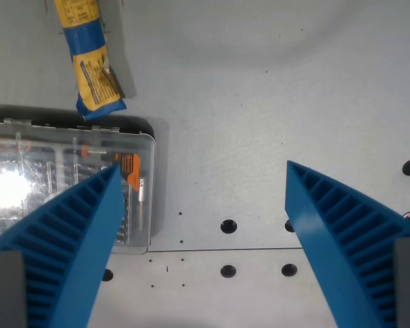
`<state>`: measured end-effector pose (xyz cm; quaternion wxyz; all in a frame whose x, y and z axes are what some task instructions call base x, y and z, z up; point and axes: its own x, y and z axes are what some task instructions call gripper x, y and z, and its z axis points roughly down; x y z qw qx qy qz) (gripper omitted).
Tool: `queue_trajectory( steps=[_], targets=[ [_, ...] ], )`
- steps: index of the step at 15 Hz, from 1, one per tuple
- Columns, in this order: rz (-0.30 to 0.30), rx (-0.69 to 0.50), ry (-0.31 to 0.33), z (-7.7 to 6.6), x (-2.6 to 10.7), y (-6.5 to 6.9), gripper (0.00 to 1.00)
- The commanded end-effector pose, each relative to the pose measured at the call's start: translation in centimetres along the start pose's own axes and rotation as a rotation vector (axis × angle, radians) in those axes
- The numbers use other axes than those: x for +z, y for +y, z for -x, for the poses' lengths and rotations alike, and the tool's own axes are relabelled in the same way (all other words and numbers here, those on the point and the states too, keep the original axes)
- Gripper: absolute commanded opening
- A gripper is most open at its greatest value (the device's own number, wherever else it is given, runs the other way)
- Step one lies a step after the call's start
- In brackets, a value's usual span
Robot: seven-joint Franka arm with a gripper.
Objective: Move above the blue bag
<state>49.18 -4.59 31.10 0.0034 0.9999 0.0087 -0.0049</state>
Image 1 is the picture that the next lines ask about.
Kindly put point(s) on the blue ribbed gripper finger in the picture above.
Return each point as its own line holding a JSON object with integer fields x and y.
{"x": 331, "y": 232}
{"x": 71, "y": 239}

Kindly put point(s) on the blue and yellow snack bag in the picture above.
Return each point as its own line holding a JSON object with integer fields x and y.
{"x": 89, "y": 54}

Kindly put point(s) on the clear plastic screwdriver bit case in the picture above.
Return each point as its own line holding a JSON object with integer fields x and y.
{"x": 54, "y": 177}

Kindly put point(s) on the silver socket bit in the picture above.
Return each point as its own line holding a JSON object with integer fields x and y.
{"x": 142, "y": 205}

